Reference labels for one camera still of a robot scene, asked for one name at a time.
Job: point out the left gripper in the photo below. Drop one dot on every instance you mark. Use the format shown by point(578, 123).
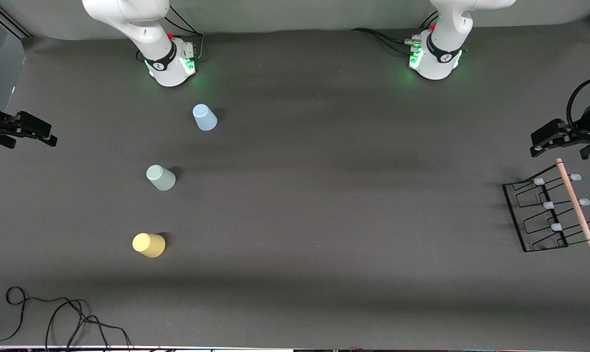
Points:
point(578, 134)

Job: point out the pale green plastic cup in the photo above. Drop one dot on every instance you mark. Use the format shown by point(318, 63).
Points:
point(161, 177)

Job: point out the yellow plastic cup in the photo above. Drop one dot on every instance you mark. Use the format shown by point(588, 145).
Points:
point(148, 245)

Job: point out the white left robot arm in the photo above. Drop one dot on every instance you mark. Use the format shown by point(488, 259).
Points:
point(441, 49)

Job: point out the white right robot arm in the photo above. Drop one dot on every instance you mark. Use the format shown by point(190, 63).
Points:
point(148, 34)

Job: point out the pale blue plastic cup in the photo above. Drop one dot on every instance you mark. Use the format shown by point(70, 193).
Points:
point(205, 118)

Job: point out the dark grey table mat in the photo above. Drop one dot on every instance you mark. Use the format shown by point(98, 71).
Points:
point(324, 274)

